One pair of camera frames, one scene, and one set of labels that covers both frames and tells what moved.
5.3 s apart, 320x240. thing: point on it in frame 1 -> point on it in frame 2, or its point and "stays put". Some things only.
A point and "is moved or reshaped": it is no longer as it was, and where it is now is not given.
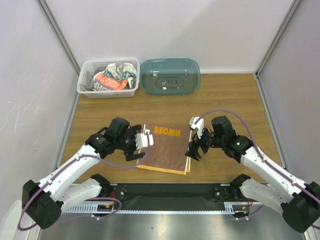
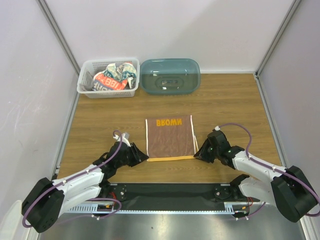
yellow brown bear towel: (169, 152) is moved or reshaped
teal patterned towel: (122, 72) stays put
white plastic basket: (93, 67) stays put
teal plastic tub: (170, 76) stays put
